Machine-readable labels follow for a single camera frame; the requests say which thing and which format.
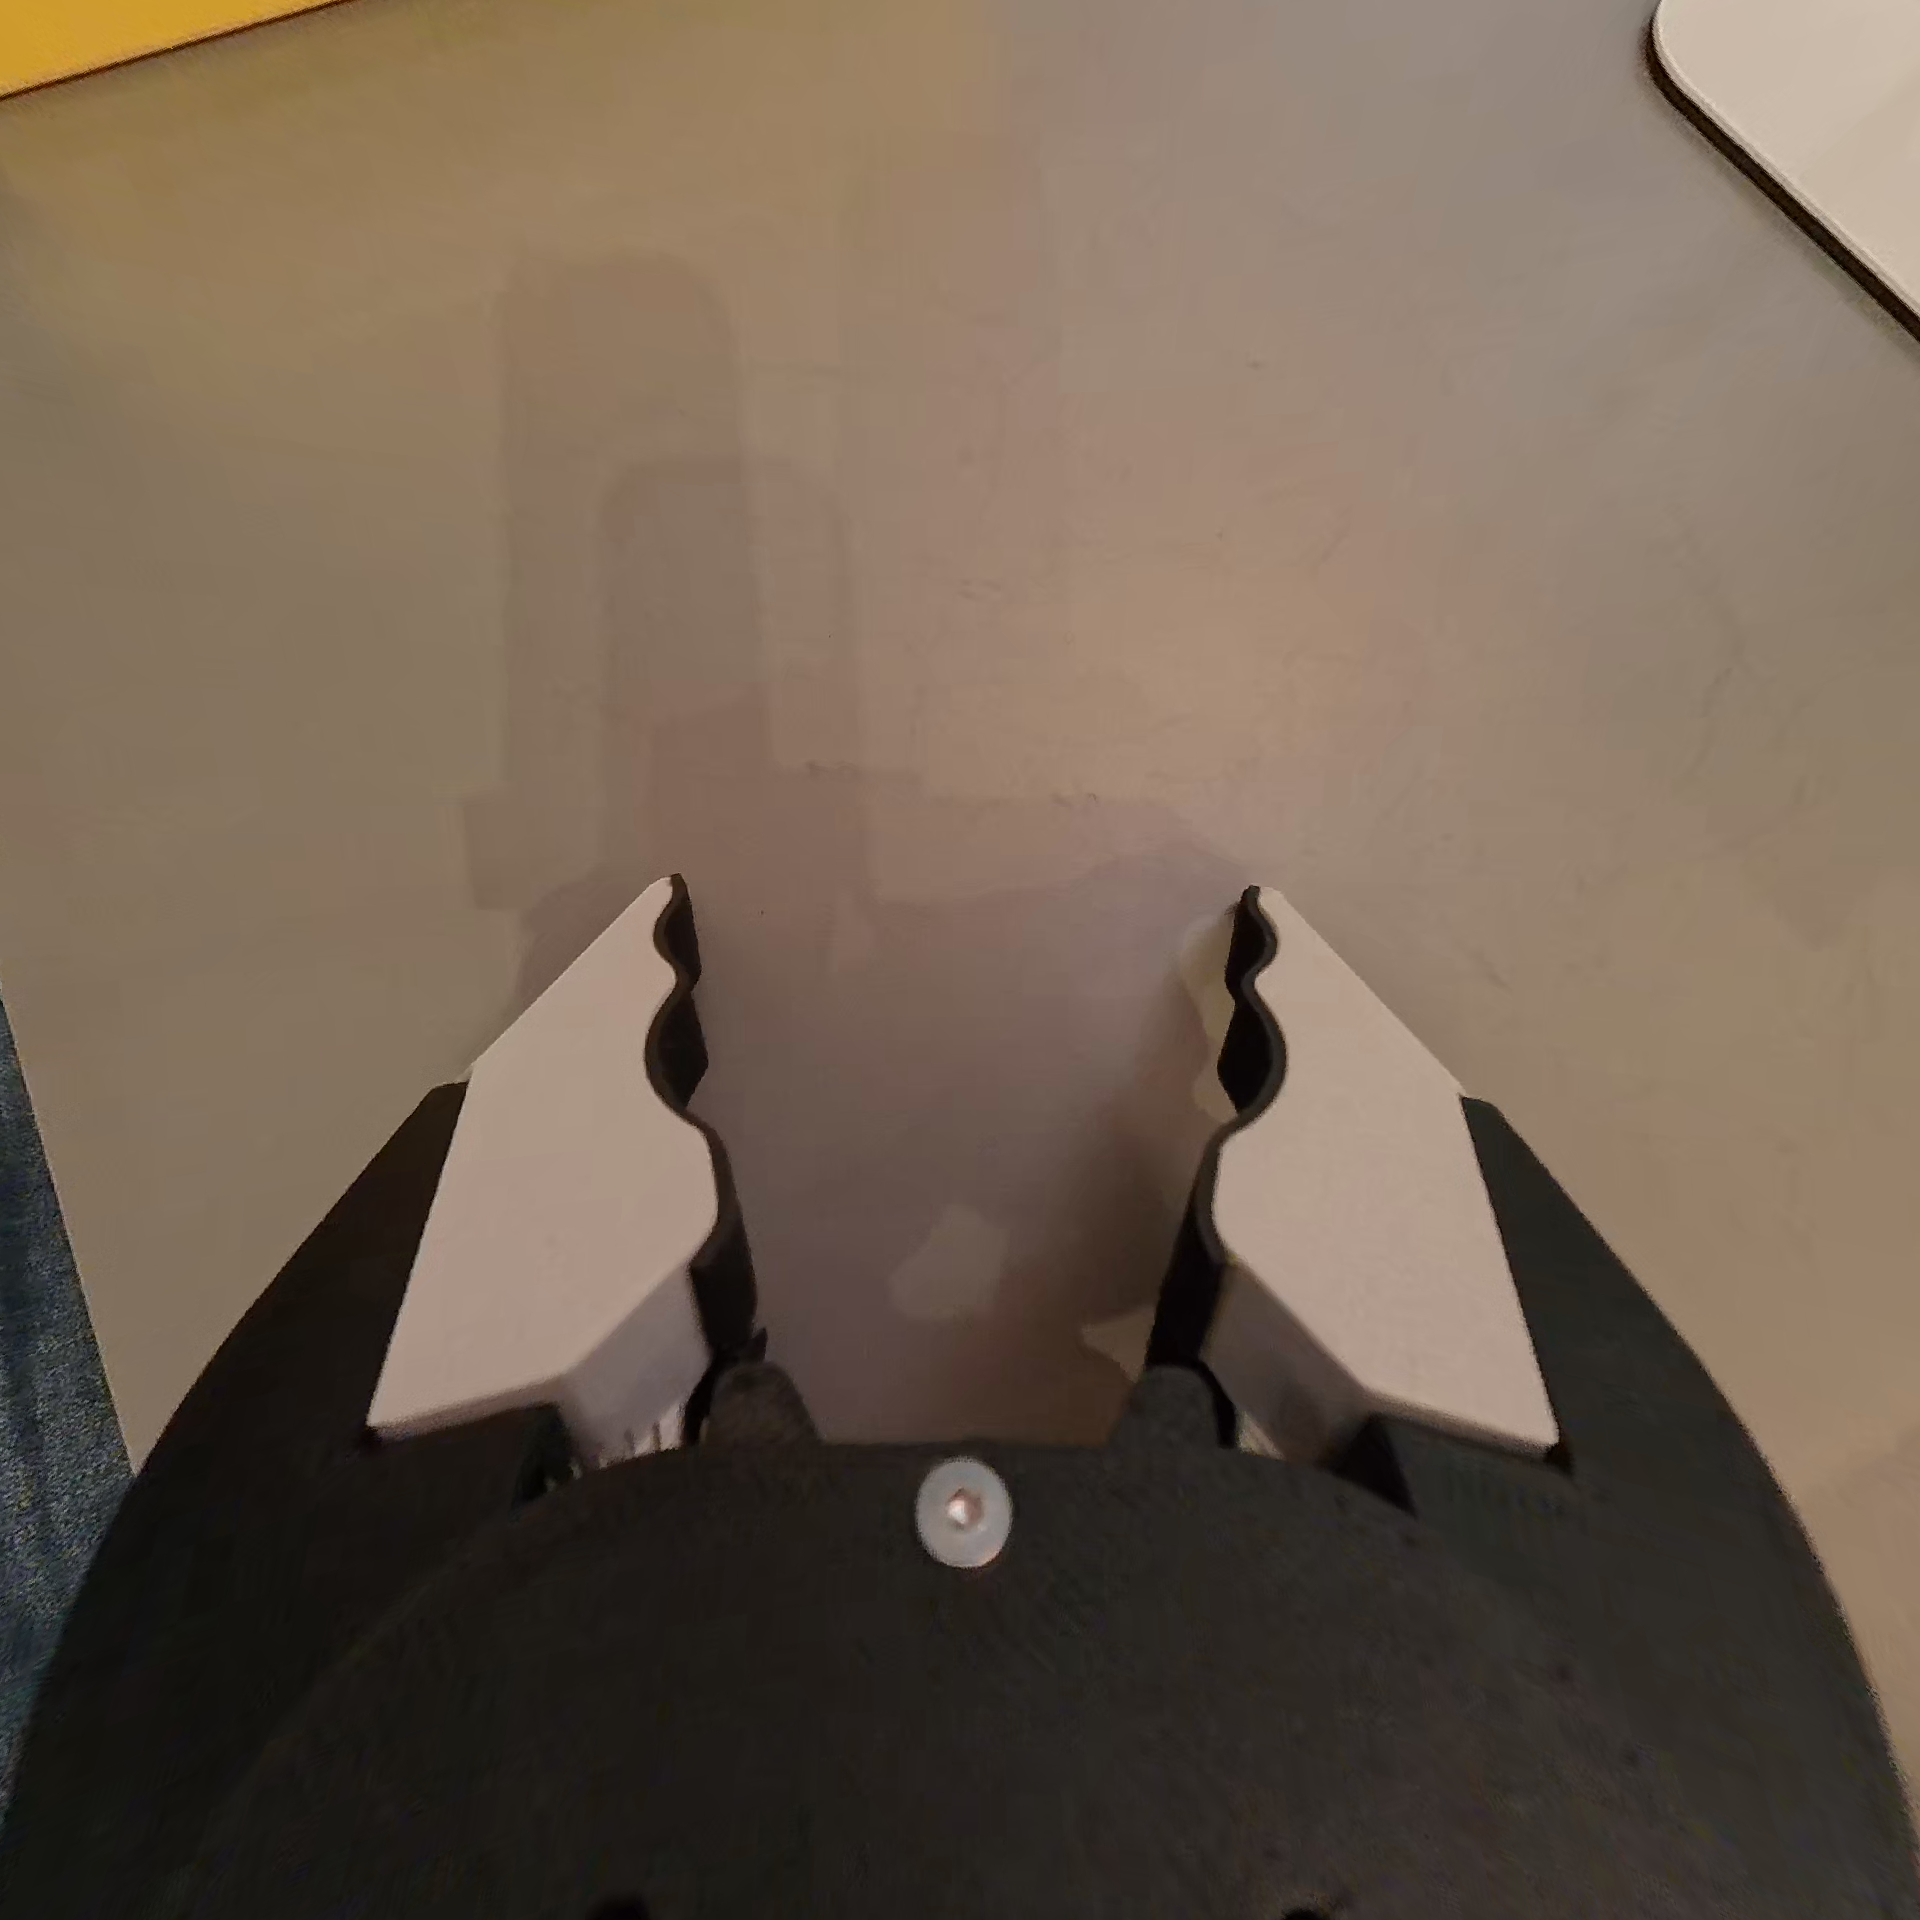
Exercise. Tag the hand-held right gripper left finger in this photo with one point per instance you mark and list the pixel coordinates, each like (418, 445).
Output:
(556, 1170)

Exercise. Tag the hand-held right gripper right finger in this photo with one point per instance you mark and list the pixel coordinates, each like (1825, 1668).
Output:
(1365, 1200)

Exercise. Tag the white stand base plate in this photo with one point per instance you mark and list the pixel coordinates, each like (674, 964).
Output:
(1814, 89)

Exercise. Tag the yellow plastic bin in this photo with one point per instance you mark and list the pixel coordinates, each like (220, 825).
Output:
(89, 31)

